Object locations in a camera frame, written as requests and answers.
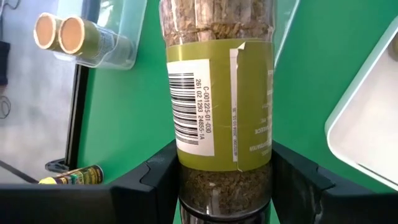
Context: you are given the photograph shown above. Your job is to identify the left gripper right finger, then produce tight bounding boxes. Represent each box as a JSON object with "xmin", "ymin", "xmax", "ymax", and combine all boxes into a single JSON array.
[{"xmin": 269, "ymin": 141, "xmax": 398, "ymax": 224}]

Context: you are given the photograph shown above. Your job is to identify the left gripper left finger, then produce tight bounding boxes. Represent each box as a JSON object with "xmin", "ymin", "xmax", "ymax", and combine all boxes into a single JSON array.
[{"xmin": 110, "ymin": 139, "xmax": 181, "ymax": 224}]

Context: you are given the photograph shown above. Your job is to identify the yellow-lid can green-lettered label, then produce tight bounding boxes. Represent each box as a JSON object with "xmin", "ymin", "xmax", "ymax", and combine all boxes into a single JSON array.
[{"xmin": 38, "ymin": 164, "xmax": 104, "ymax": 185}]

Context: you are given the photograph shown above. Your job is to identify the white plastic bin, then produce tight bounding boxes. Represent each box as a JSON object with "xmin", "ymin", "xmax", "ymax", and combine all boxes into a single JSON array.
[{"xmin": 324, "ymin": 15, "xmax": 398, "ymax": 191}]

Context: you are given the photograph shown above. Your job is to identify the black-lid green-label herb jar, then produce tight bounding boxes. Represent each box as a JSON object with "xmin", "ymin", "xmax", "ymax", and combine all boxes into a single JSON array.
[{"xmin": 159, "ymin": 0, "xmax": 276, "ymax": 223}]

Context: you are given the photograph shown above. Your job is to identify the tan-lid spice jar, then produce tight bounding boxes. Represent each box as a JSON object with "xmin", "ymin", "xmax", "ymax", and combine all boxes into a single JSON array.
[
  {"xmin": 33, "ymin": 12, "xmax": 65, "ymax": 52},
  {"xmin": 58, "ymin": 16, "xmax": 134, "ymax": 65}
]

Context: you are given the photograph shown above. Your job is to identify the green table mat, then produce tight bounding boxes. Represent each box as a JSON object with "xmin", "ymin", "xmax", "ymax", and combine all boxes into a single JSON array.
[{"xmin": 76, "ymin": 0, "xmax": 398, "ymax": 224}]

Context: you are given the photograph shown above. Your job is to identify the black clamp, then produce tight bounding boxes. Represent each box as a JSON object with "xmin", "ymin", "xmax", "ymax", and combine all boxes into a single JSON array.
[{"xmin": 44, "ymin": 157, "xmax": 70, "ymax": 174}]

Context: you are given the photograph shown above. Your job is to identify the black table border frame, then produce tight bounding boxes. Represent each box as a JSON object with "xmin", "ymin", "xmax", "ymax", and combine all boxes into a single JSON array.
[{"xmin": 63, "ymin": 63, "xmax": 91, "ymax": 170}]

